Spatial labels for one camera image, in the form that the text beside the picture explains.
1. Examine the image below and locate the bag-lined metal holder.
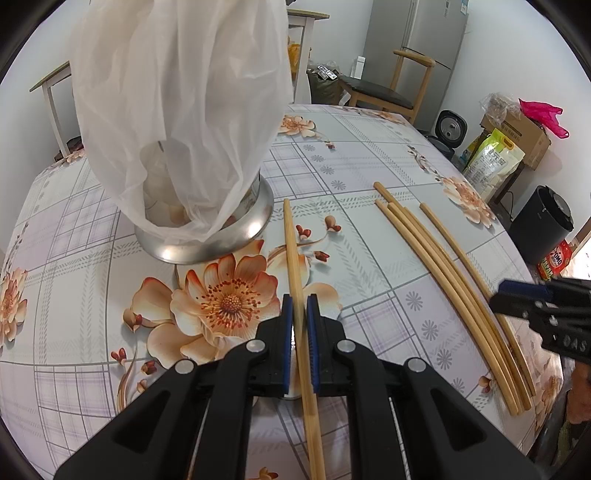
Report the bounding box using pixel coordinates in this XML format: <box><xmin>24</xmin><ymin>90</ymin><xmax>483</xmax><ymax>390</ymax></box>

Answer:
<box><xmin>69</xmin><ymin>0</ymin><xmax>294</xmax><ymax>241</ymax></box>

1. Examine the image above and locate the clear plastic bag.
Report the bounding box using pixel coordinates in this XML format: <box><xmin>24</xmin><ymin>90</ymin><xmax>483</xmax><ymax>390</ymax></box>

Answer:
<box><xmin>479</xmin><ymin>92</ymin><xmax>522</xmax><ymax>121</ymax></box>

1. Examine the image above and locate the yellow-green rice bag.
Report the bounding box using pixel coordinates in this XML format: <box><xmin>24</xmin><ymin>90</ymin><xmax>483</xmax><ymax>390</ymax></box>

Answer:
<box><xmin>462</xmin><ymin>128</ymin><xmax>527</xmax><ymax>199</ymax></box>

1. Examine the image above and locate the red packet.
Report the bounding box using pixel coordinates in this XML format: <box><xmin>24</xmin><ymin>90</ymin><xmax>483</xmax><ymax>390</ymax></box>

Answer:
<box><xmin>538</xmin><ymin>240</ymin><xmax>575</xmax><ymax>282</ymax></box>

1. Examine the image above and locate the black rice cooker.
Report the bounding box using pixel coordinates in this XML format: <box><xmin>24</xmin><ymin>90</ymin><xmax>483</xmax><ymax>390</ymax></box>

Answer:
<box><xmin>424</xmin><ymin>110</ymin><xmax>465</xmax><ymax>160</ymax></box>

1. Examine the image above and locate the black bin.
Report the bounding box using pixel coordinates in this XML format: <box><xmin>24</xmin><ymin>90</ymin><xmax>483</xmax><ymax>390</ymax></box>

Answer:
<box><xmin>508</xmin><ymin>185</ymin><xmax>574</xmax><ymax>265</ymax></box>

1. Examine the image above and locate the cardboard box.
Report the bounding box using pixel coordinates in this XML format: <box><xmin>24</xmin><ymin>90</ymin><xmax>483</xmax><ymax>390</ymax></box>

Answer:
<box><xmin>480</xmin><ymin>113</ymin><xmax>552</xmax><ymax>171</ymax></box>

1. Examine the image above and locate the pink plastic bag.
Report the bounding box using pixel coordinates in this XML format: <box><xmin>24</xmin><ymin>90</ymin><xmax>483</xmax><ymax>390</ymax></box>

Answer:
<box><xmin>519</xmin><ymin>98</ymin><xmax>571</xmax><ymax>139</ymax></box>

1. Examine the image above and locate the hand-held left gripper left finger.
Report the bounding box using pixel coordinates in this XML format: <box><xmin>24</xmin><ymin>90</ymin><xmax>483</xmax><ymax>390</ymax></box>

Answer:
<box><xmin>53</xmin><ymin>293</ymin><xmax>296</xmax><ymax>480</ymax></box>

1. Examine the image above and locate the dark bag of packets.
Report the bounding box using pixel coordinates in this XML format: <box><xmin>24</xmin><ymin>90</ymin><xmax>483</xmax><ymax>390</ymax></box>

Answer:
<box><xmin>307</xmin><ymin>65</ymin><xmax>345</xmax><ymax>104</ymax></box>

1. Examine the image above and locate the person's right forearm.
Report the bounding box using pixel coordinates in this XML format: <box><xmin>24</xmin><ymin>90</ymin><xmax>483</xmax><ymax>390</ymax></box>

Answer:
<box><xmin>570</xmin><ymin>364</ymin><xmax>591</xmax><ymax>425</ymax></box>

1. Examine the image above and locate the grey refrigerator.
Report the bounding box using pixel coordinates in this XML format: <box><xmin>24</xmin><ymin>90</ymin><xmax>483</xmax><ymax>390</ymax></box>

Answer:
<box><xmin>362</xmin><ymin>0</ymin><xmax>469</xmax><ymax>86</ymax></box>

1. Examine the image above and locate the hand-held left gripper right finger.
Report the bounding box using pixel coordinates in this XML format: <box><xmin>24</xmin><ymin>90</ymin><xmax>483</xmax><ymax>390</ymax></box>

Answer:
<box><xmin>305</xmin><ymin>293</ymin><xmax>543</xmax><ymax>480</ymax></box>

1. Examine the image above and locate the white-legged desk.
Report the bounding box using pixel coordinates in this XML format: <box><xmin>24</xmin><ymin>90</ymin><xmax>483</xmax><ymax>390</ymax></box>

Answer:
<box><xmin>29</xmin><ymin>8</ymin><xmax>331</xmax><ymax>160</ymax></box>

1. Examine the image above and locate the wooden chair with dark seat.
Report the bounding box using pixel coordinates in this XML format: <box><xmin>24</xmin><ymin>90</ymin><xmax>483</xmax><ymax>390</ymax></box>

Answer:
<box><xmin>339</xmin><ymin>48</ymin><xmax>435</xmax><ymax>123</ymax></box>

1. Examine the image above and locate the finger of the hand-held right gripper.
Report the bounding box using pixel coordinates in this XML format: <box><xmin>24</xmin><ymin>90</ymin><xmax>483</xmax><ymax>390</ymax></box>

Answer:
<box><xmin>498</xmin><ymin>279</ymin><xmax>561</xmax><ymax>303</ymax></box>
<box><xmin>489</xmin><ymin>295</ymin><xmax>555</xmax><ymax>335</ymax></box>

